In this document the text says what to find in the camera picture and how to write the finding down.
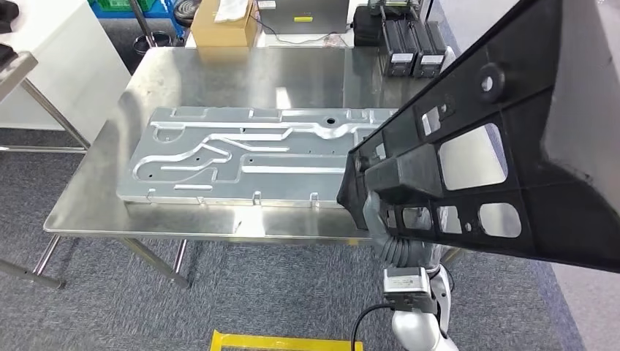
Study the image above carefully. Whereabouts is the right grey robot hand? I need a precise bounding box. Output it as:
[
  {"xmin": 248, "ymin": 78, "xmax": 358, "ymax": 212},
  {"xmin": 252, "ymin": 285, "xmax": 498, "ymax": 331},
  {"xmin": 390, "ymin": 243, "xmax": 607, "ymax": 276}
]
[{"xmin": 362, "ymin": 191, "xmax": 439, "ymax": 265}]

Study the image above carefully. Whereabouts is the black plastic car part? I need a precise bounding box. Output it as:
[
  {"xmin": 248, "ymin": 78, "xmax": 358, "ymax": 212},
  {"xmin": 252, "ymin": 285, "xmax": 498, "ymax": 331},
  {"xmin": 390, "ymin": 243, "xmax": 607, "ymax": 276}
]
[{"xmin": 336, "ymin": 0, "xmax": 620, "ymax": 275}]

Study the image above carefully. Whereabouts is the steel workbench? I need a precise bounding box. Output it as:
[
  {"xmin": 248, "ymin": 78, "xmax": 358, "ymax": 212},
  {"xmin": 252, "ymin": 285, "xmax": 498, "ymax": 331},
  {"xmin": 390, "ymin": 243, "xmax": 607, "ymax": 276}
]
[
  {"xmin": 0, "ymin": 45, "xmax": 466, "ymax": 292},
  {"xmin": 0, "ymin": 50, "xmax": 92, "ymax": 156}
]

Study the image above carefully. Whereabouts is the stamped silver metal plate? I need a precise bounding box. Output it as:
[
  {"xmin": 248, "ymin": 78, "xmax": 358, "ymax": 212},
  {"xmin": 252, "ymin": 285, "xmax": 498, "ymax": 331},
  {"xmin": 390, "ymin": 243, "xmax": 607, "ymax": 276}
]
[{"xmin": 116, "ymin": 106, "xmax": 404, "ymax": 210}]

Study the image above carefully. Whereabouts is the black battery box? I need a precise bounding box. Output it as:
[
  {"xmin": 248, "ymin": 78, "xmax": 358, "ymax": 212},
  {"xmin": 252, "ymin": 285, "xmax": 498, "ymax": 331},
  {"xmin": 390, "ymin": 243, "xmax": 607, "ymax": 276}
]
[
  {"xmin": 412, "ymin": 19, "xmax": 449, "ymax": 80},
  {"xmin": 379, "ymin": 18, "xmax": 421, "ymax": 78}
]

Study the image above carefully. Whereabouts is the black bag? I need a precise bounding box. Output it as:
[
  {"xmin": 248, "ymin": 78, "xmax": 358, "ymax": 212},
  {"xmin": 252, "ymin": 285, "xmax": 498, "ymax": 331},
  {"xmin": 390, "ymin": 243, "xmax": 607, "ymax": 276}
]
[{"xmin": 352, "ymin": 4, "xmax": 385, "ymax": 48}]

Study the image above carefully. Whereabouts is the grey laptop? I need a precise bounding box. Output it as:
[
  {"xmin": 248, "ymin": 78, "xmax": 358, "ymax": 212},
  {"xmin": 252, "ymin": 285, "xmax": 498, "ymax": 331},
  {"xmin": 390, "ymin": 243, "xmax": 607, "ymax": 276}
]
[{"xmin": 257, "ymin": 0, "xmax": 351, "ymax": 36}]

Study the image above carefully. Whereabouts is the black device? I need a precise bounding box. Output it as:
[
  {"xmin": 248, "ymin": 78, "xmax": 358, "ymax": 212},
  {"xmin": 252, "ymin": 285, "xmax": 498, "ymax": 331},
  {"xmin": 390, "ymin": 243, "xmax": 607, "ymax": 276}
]
[{"xmin": 367, "ymin": 0, "xmax": 434, "ymax": 23}]

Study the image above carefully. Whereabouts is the brown cardboard box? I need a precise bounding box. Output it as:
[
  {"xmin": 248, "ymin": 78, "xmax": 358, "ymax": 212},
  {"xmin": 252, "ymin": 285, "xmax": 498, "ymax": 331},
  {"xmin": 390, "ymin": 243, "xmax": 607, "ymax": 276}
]
[{"xmin": 190, "ymin": 0, "xmax": 260, "ymax": 50}]

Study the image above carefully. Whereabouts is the white paper sheet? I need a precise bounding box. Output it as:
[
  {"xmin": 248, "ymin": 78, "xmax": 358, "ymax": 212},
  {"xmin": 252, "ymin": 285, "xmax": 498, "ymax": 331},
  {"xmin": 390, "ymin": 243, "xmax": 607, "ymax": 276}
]
[{"xmin": 213, "ymin": 0, "xmax": 254, "ymax": 24}]

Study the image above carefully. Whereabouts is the dark pole with round base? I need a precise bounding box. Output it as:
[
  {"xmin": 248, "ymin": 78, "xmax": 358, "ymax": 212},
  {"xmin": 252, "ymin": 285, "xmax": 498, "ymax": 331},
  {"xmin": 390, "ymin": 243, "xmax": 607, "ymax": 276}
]
[{"xmin": 126, "ymin": 0, "xmax": 174, "ymax": 56}]

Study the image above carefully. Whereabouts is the green plastic crate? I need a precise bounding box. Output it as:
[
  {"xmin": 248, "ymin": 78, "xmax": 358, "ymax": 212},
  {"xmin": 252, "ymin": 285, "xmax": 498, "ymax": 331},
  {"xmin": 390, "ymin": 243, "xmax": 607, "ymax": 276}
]
[{"xmin": 96, "ymin": 0, "xmax": 157, "ymax": 13}]

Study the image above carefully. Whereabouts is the blue storage cart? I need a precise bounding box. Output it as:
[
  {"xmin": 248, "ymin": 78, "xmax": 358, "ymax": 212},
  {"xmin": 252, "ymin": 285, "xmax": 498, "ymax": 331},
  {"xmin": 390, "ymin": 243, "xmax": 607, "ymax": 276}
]
[{"xmin": 87, "ymin": 0, "xmax": 187, "ymax": 39}]

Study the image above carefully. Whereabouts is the white cabinet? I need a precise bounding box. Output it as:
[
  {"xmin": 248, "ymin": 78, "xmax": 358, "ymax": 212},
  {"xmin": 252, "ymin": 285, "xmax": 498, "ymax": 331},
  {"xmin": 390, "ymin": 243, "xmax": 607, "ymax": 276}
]
[{"xmin": 0, "ymin": 0, "xmax": 132, "ymax": 132}]

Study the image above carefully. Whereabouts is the black object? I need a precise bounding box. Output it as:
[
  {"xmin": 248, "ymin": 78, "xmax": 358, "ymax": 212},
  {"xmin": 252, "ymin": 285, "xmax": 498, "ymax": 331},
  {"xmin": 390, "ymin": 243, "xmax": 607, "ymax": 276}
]
[
  {"xmin": 0, "ymin": 43, "xmax": 21, "ymax": 67},
  {"xmin": 0, "ymin": 0, "xmax": 20, "ymax": 35}
]

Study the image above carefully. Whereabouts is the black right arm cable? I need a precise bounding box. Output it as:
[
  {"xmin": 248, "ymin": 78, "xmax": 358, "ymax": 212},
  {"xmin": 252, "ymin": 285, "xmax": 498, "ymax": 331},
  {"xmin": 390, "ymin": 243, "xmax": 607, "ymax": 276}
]
[{"xmin": 351, "ymin": 302, "xmax": 396, "ymax": 351}]

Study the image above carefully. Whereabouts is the thin black desk cable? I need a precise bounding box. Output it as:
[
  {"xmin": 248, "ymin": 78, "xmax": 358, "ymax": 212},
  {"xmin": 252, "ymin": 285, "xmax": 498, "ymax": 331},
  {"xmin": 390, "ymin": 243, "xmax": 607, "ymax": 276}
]
[{"xmin": 252, "ymin": 13, "xmax": 342, "ymax": 47}]

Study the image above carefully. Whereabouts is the black hose coil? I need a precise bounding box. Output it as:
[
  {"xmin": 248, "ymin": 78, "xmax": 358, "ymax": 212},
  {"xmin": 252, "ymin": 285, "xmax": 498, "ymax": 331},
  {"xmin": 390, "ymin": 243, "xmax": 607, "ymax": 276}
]
[{"xmin": 173, "ymin": 0, "xmax": 202, "ymax": 29}]

